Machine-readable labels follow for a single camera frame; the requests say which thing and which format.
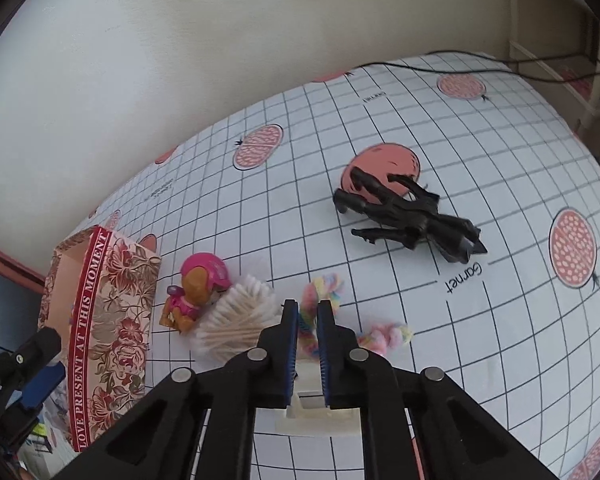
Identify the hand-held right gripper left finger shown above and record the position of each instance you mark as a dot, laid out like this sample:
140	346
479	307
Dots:
290	340

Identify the pink floral cardboard box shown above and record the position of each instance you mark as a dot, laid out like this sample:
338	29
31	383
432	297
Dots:
115	320

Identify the desktop with grid-print cloth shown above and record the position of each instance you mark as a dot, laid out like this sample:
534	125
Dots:
480	335

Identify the pink toy puppy figure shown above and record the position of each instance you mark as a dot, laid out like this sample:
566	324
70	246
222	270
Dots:
185	305

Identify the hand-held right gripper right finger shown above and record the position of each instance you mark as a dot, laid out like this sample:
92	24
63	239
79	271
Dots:
325	350

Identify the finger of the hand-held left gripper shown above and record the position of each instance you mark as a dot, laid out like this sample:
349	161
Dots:
40	385

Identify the bundle of cotton swabs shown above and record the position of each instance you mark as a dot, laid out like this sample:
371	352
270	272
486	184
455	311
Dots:
240	315

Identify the small cream toy crate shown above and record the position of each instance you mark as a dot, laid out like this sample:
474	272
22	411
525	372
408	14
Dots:
305	417

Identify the dark cabinet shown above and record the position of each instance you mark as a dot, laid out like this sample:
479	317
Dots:
5	310

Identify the clear plastic bag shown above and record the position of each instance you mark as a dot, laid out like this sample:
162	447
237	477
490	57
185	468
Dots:
55	410

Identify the black plastic toy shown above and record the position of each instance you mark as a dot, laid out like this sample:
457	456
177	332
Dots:
410	215

